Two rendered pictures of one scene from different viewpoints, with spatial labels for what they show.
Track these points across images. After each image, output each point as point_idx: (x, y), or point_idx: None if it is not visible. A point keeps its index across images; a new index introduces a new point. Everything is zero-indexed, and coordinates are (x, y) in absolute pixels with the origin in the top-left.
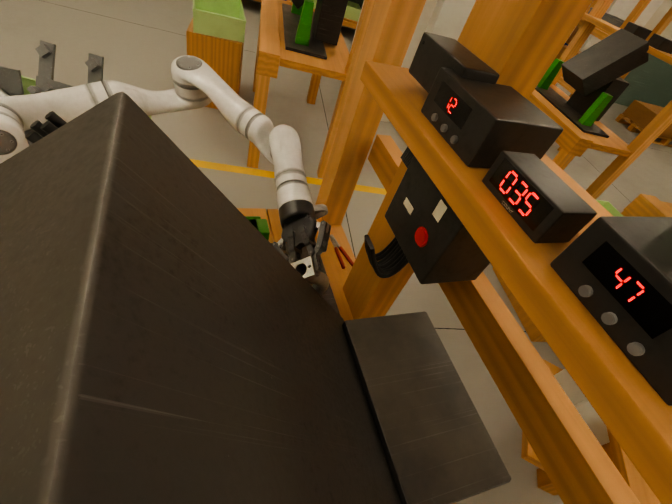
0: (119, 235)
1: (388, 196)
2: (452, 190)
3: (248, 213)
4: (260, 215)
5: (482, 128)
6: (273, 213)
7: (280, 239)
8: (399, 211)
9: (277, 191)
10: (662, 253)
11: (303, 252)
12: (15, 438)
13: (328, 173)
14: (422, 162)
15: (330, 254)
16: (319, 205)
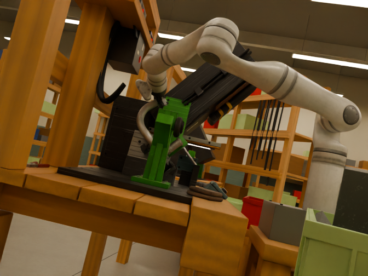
0: None
1: (93, 64)
2: (149, 38)
3: (110, 192)
4: (95, 188)
5: (145, 17)
6: (75, 184)
7: (164, 99)
8: (136, 57)
9: (166, 79)
10: None
11: (80, 170)
12: None
13: (35, 96)
14: (145, 34)
15: (47, 169)
16: (142, 80)
